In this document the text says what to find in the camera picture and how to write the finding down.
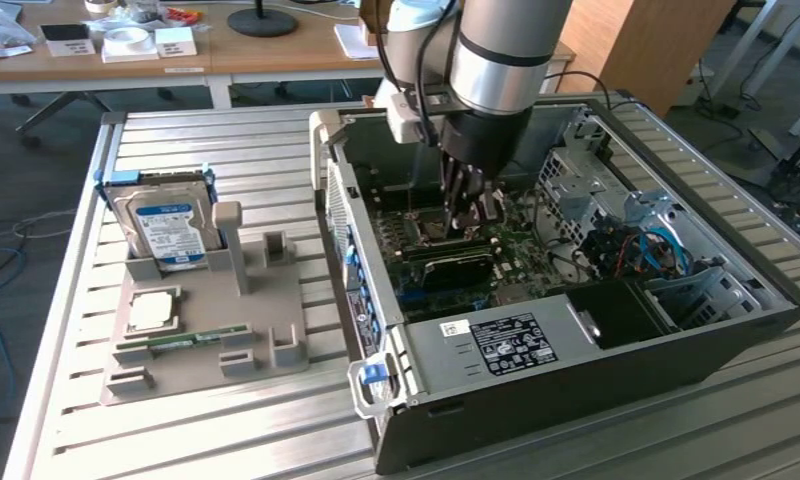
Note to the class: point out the Nvidia graphics card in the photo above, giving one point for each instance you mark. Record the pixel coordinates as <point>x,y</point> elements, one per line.
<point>456,270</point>

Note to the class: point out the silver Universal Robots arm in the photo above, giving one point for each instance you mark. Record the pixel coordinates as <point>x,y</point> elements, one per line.
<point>507,60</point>

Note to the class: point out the black round lamp base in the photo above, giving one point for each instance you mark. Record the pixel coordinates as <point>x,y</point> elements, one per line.
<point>262,24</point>

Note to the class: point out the blue expansion slot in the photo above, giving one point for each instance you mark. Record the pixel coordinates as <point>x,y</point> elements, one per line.
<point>416,298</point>

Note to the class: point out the clear plastic bag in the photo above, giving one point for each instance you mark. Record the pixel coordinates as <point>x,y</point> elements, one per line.
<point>0,30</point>
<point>136,12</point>

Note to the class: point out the wooden desk white frame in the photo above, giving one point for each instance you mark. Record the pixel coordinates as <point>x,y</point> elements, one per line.
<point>287,55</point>
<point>73,67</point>

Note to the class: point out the green RAM stick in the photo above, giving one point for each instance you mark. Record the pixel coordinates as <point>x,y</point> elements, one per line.
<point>173,340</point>

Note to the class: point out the grey power supply unit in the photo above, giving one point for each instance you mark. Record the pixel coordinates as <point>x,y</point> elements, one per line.
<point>507,345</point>

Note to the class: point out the white paper slip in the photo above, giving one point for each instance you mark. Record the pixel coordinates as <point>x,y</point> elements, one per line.
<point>6,52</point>

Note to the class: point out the black and white box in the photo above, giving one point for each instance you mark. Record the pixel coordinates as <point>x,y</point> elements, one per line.
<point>66,32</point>

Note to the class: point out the flat white box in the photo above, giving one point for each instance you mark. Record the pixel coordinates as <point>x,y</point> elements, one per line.
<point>129,57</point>

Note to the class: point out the orange small item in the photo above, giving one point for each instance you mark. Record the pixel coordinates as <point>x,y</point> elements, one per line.
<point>185,16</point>

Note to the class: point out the silver CPU chip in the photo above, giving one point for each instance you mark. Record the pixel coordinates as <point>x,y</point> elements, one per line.
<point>149,310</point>

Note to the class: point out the black plastic shroud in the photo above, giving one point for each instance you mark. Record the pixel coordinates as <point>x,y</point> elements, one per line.
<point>613,310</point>

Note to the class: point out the small beige tape roll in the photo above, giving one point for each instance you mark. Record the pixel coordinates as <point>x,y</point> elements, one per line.
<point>100,6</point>

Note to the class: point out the CPU socket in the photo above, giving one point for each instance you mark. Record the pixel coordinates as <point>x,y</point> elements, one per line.
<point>429,230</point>

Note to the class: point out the blue case release latch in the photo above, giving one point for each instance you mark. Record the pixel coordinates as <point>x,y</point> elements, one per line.
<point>371,375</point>

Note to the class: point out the black and silver PC case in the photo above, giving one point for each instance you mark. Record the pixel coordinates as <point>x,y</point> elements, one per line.
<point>573,410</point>

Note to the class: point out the green motherboard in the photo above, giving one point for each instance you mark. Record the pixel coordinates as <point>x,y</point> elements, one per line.
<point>513,245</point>

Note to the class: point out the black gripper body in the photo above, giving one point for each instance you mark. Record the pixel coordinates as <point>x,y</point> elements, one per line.
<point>487,140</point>

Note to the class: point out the grey printed parts rack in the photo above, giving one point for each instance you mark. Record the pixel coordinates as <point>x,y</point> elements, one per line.
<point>240,310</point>

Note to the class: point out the wooden cabinet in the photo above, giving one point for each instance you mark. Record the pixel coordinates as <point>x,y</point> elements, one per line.
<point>640,50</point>

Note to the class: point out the hard disk with blue carrier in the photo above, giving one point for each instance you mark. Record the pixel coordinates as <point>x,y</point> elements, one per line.
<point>166,225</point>

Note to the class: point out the white paper stack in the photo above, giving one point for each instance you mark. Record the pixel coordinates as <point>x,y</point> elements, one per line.
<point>353,42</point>

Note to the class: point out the white cube box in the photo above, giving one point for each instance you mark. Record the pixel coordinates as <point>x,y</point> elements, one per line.
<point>173,40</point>

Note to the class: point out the white tape roll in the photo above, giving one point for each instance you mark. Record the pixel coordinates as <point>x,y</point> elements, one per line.
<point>109,40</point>

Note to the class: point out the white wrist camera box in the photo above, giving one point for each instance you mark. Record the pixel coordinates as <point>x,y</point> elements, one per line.
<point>405,117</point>

